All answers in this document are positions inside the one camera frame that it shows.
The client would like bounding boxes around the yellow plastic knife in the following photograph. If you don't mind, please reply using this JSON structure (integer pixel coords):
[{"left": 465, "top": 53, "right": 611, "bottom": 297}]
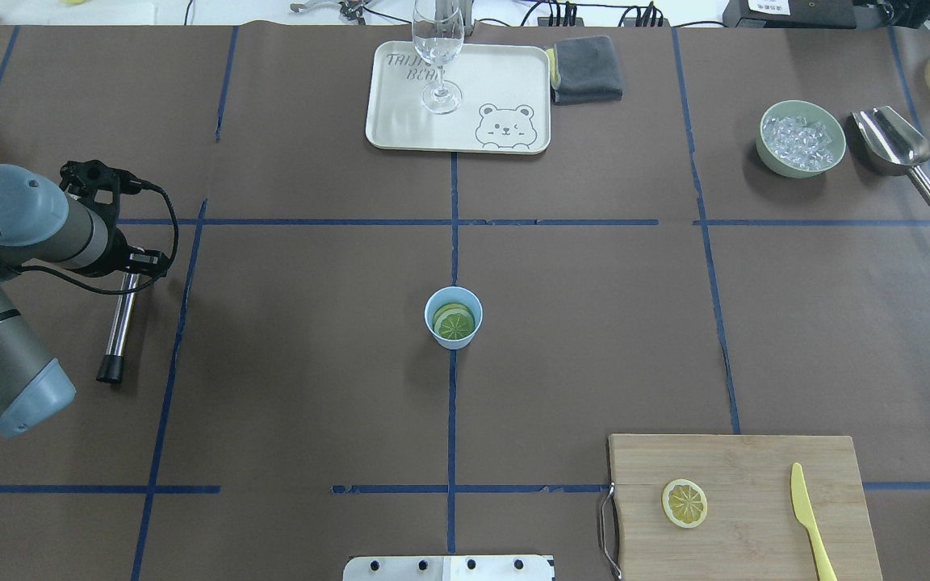
[{"left": 790, "top": 462, "right": 837, "bottom": 581}]

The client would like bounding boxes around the clear wine glass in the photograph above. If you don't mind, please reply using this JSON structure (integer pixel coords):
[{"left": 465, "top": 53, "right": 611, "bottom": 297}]
[{"left": 411, "top": 1, "right": 465, "bottom": 115}]

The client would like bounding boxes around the beige bear tray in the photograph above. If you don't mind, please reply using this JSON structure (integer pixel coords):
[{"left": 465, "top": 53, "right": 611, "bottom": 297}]
[{"left": 365, "top": 40, "right": 553, "bottom": 155}]

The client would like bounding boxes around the steel ice scoop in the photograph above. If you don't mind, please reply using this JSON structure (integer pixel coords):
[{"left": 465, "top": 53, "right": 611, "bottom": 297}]
[{"left": 850, "top": 106, "right": 930, "bottom": 209}]

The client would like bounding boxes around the green bowl with ice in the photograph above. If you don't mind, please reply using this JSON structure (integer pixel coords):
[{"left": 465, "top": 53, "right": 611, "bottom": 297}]
[{"left": 756, "top": 100, "right": 848, "bottom": 179}]

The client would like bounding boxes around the lemon slice on board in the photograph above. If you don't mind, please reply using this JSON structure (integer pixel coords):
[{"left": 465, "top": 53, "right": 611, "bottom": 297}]
[{"left": 661, "top": 479, "right": 708, "bottom": 529}]

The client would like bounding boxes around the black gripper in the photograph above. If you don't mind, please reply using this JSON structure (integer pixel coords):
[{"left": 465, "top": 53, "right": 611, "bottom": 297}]
[{"left": 115, "top": 245, "right": 170, "bottom": 281}]

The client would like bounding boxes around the grey folded cloth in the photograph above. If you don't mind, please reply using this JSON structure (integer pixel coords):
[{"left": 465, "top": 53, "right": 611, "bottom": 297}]
[{"left": 546, "top": 36, "right": 624, "bottom": 106}]

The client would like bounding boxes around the light blue plastic cup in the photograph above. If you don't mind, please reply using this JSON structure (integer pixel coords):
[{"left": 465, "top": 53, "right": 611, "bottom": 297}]
[{"left": 424, "top": 286, "right": 484, "bottom": 350}]

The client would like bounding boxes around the bamboo cutting board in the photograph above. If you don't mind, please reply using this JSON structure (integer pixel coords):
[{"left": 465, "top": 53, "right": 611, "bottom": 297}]
[{"left": 608, "top": 433, "right": 882, "bottom": 580}]

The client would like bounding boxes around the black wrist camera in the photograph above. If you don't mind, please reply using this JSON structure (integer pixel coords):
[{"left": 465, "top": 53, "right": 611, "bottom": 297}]
[{"left": 59, "top": 161, "right": 176, "bottom": 227}]

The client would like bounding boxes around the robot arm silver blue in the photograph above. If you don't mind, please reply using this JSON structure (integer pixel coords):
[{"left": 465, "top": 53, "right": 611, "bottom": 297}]
[{"left": 0, "top": 161, "right": 176, "bottom": 438}]

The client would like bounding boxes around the steel muddler rod black tip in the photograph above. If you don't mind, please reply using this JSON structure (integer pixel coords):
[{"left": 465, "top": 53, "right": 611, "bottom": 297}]
[{"left": 96, "top": 273, "right": 143, "bottom": 385}]

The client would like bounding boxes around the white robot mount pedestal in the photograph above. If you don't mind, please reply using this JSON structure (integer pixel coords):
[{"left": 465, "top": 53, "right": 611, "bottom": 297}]
[{"left": 342, "top": 554, "right": 556, "bottom": 580}]

